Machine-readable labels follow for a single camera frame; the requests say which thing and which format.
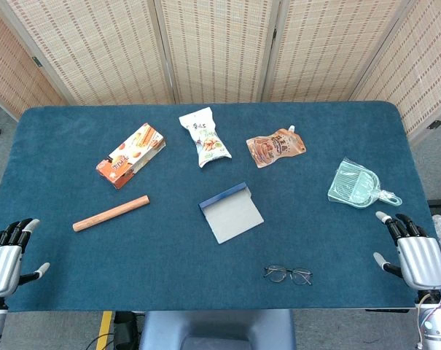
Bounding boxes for blue glasses case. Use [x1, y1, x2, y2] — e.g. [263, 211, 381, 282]
[198, 182, 265, 245]

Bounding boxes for white nut snack bag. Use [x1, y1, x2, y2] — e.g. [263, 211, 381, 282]
[178, 106, 233, 169]

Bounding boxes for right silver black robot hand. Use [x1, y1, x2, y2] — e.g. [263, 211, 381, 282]
[372, 210, 441, 292]

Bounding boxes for blue table cloth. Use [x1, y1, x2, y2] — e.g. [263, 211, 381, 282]
[0, 101, 441, 314]

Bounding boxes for black cable bundle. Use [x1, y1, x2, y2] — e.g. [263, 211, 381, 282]
[85, 310, 144, 350]

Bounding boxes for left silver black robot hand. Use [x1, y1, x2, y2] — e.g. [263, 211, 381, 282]
[0, 217, 51, 298]

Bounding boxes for green dustpan in plastic bag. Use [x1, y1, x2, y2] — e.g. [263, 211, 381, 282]
[327, 157, 403, 211]

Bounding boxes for orange spout pouch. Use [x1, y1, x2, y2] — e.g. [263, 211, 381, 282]
[246, 125, 308, 169]

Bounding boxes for wooden rolling pin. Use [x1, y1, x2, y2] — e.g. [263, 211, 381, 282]
[72, 195, 151, 233]

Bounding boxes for black eyeglasses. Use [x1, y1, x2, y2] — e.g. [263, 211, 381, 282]
[262, 265, 313, 287]

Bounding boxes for coloured right wrist wires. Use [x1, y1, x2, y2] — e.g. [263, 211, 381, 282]
[415, 290, 441, 347]

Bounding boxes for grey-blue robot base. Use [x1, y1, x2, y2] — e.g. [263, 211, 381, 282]
[138, 308, 297, 350]

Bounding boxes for woven bamboo screen panel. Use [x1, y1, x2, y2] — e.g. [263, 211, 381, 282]
[349, 0, 441, 147]
[0, 0, 176, 106]
[0, 0, 66, 121]
[147, 0, 281, 105]
[262, 0, 413, 103]

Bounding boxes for orange biscuit carton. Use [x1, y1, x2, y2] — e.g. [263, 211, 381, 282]
[95, 122, 167, 190]

